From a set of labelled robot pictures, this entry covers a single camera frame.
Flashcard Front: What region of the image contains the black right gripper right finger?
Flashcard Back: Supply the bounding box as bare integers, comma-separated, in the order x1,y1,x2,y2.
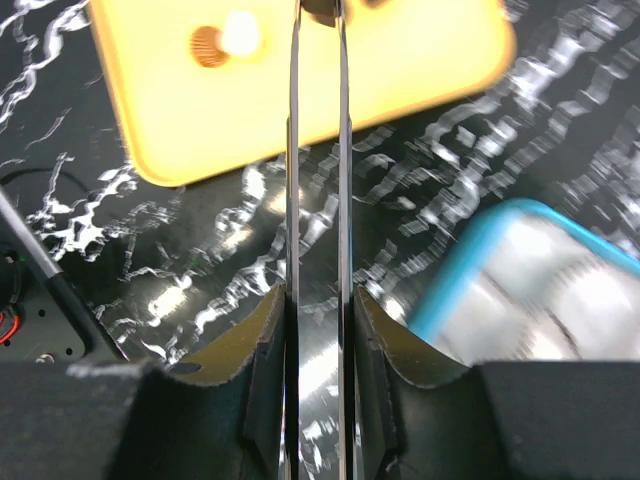
353,288,639,479

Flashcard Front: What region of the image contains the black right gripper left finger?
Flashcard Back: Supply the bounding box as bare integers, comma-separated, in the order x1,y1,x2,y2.
1,286,285,479

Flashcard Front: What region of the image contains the round brown chocolate piece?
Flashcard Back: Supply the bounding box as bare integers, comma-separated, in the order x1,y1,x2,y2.
189,26,230,68

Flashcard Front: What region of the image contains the dark chocolate piece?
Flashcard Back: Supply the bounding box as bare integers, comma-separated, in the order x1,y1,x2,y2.
301,0,339,28

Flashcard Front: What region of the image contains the teal tin box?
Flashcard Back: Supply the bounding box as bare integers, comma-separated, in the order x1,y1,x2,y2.
407,199,639,365

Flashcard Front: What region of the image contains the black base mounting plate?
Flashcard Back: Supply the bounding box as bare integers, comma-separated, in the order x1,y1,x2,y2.
1,275,111,364

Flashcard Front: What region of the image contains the orange plastic tray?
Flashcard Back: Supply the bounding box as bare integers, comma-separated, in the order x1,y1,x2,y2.
89,1,516,187

